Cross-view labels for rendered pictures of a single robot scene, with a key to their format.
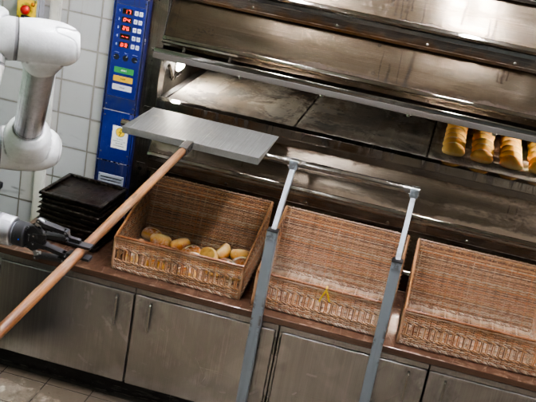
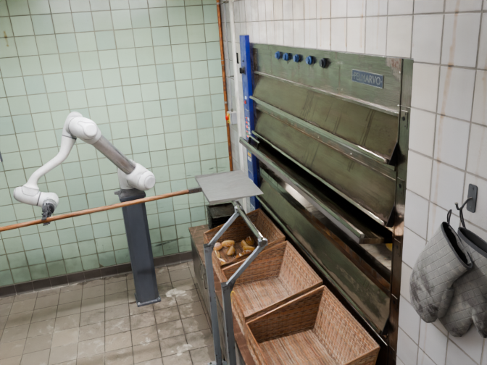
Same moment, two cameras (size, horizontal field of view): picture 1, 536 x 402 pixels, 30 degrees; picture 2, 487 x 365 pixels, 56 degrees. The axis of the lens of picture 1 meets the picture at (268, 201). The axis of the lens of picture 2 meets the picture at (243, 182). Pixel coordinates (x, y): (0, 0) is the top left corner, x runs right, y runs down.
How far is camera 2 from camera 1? 3.68 m
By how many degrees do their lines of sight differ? 62
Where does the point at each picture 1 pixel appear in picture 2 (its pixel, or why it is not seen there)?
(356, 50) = (300, 140)
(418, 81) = (316, 165)
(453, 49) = (327, 141)
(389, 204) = (315, 254)
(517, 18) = (349, 115)
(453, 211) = (338, 271)
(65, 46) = (78, 129)
